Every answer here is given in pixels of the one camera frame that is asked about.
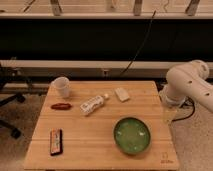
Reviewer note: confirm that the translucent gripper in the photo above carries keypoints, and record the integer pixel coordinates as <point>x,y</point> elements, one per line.
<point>169,114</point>

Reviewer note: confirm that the black rectangular eraser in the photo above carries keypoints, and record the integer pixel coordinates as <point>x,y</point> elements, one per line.
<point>56,146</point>

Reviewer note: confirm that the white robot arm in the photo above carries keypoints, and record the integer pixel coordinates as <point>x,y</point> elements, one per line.
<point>186,80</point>

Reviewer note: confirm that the white sponge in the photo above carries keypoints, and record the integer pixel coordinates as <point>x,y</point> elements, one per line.
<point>122,94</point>

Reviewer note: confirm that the green bowl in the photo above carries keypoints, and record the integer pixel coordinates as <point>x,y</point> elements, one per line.
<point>131,135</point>

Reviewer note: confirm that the white plastic bottle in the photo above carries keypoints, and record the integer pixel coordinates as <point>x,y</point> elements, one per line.
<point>93,103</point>

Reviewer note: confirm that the red chili pepper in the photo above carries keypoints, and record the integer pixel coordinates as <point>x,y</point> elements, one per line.
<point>61,106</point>

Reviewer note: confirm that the white paper cup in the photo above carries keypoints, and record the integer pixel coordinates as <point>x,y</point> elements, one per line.
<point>61,84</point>

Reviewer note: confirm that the black office chair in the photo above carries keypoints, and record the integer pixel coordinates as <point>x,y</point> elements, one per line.
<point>14,132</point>

